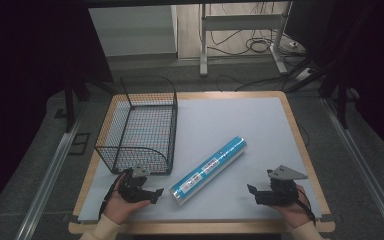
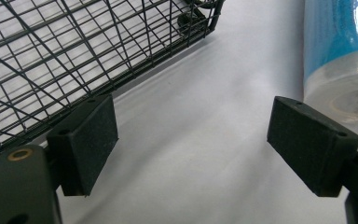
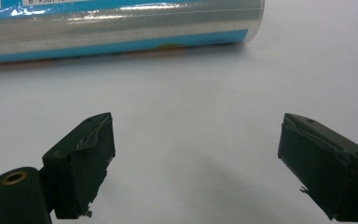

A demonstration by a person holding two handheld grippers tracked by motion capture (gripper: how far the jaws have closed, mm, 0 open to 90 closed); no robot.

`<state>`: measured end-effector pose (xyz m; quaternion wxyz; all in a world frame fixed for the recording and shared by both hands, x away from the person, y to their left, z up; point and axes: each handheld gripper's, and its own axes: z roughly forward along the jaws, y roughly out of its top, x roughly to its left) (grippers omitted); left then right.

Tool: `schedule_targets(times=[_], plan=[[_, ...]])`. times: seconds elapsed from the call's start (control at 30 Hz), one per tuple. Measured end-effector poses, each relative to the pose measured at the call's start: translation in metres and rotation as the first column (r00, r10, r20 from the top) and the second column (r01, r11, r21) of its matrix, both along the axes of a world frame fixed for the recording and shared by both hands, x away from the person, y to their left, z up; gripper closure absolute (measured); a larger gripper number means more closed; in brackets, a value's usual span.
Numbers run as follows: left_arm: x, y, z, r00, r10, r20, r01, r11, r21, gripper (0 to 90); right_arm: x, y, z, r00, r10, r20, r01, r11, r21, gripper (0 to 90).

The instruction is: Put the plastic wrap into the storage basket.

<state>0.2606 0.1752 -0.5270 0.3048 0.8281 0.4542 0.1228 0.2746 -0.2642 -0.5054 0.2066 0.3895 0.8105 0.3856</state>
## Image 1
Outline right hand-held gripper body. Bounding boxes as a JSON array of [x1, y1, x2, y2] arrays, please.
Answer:
[[255, 164, 309, 206]]

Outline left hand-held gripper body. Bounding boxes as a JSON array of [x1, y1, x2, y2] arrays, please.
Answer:
[[117, 166, 151, 204]]

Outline person's left hand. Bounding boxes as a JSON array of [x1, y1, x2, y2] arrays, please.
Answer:
[[102, 186, 153, 225]]

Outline person's right hand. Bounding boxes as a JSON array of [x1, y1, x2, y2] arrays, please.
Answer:
[[269, 184, 313, 230]]

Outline blue plastic wrap roll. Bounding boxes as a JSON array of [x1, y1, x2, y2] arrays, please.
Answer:
[[168, 135, 248, 207]]

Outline light blue table mat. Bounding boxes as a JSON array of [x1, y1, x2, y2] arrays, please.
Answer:
[[77, 96, 324, 223]]

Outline black floor plate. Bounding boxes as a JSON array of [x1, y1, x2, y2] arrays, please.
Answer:
[[67, 132, 91, 156]]

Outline black metal stand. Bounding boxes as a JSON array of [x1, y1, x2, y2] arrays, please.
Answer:
[[318, 64, 359, 130], [62, 79, 92, 134]]

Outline white power strip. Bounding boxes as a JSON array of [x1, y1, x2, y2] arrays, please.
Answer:
[[294, 67, 315, 83]]

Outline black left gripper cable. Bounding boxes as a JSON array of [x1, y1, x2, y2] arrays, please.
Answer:
[[98, 171, 128, 221]]

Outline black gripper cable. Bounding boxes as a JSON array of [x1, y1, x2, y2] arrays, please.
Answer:
[[295, 186, 317, 225], [98, 171, 128, 221]]

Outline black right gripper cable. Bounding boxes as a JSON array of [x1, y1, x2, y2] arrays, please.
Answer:
[[295, 186, 317, 225]]

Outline black wire mesh basket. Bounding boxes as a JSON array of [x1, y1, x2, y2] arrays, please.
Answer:
[[94, 75, 179, 176]]

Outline aluminium floor rail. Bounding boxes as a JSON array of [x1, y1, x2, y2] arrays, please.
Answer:
[[322, 97, 384, 240], [14, 108, 85, 240]]

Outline long black floor cable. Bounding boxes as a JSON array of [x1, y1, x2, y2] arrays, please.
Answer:
[[215, 74, 296, 93]]

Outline tangled black floor cables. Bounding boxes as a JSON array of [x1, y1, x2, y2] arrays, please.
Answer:
[[209, 29, 283, 57]]

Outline grey white wall panel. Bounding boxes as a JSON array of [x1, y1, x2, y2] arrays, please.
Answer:
[[87, 4, 178, 58]]

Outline white metal desk frame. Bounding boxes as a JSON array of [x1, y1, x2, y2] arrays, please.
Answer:
[[198, 2, 293, 77]]

